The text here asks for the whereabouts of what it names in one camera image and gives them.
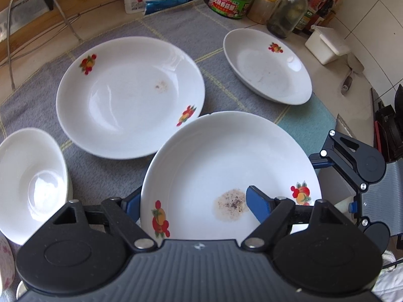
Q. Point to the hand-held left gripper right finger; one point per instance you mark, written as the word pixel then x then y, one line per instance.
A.
pixel 256 203

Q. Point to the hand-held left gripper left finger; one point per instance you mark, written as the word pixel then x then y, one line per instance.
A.
pixel 132 206

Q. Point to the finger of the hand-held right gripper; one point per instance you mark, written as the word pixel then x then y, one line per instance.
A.
pixel 319 163
pixel 352 207

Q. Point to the white plate with fruit print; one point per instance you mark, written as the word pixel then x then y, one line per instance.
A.
pixel 126 94
pixel 220 163
pixel 267 69

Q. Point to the white plastic box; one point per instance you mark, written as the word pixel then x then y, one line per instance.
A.
pixel 327 44

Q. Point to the clear glass bottle red cap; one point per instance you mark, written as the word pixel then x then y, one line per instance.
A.
pixel 286 12

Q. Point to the red label sauce bottle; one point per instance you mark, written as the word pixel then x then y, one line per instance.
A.
pixel 314 3

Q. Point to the grey checked cloth mat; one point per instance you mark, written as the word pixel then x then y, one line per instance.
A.
pixel 214 37

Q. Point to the yellow lid jar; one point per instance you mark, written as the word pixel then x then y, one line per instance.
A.
pixel 264 6

